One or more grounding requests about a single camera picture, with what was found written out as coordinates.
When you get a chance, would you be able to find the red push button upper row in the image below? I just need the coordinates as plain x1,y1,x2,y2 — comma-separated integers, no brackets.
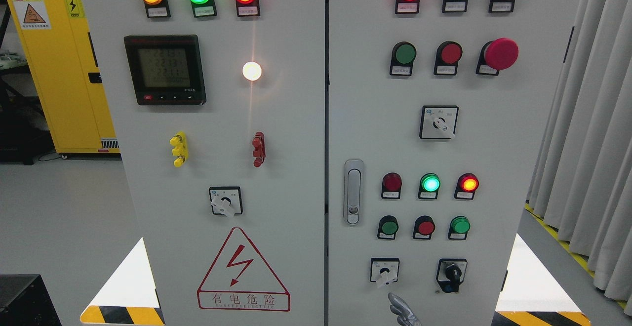
436,41,463,65

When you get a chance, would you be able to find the red high voltage warning sticker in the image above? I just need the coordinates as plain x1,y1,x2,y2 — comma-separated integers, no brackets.
197,227,291,312

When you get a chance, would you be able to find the black selector switch lower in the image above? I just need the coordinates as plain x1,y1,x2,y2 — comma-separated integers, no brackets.
435,258,468,293

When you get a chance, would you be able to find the white selector switch upper right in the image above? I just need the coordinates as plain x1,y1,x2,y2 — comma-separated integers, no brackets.
418,105,460,139

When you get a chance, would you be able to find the white selector switch left door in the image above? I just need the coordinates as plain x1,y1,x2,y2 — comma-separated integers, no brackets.
208,186,243,216

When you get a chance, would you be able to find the lit red indicator light lower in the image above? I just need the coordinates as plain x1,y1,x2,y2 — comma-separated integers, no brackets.
456,173,480,193

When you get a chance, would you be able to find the dark red indicator light lower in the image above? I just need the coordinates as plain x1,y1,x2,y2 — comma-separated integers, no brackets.
382,172,402,192

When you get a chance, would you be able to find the white selector switch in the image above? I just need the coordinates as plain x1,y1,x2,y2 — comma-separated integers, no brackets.
370,258,400,288
418,105,460,139

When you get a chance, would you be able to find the green push button upper row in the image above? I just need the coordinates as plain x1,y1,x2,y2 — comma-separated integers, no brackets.
392,41,417,65

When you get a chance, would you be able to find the red emergency stop mushroom button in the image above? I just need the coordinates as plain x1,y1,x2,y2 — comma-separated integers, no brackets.
481,38,519,70

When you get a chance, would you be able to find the black box bottom left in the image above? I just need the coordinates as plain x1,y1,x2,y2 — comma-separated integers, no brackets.
0,274,61,326

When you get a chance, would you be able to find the white selector switch lower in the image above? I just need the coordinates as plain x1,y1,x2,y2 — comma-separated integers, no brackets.
370,258,400,288

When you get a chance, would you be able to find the red terminal connector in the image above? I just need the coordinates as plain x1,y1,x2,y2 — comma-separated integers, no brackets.
251,131,266,167

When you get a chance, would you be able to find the grey curtain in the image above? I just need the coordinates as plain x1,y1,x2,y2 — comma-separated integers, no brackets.
527,0,632,315

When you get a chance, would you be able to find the silver cabinet door handle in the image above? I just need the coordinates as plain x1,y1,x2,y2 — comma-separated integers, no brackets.
343,159,365,225

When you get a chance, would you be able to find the green push button lower right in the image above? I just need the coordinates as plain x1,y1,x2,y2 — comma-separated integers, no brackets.
449,216,471,235

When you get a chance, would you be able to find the yellow safety storage cabinet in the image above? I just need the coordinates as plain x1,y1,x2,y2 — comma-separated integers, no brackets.
7,0,120,155

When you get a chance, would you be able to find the black digital power meter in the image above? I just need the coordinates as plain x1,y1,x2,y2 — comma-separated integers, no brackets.
124,34,207,106

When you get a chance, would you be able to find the green push button lower left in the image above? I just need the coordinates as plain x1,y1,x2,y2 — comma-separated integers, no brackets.
377,215,399,239

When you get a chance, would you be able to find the yellow terminal connector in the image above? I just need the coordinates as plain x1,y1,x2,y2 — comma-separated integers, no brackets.
169,131,188,167

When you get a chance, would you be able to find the white glowing indicator light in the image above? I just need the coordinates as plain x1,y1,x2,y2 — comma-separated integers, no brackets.
242,61,262,82

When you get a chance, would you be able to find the lit green indicator light lower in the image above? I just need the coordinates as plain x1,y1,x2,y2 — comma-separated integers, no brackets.
420,173,441,193

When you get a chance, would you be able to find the grey electrical control cabinet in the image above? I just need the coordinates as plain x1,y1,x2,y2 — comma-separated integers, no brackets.
83,0,579,326

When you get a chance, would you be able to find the red push button lower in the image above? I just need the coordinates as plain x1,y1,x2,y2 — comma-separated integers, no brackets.
413,215,435,239

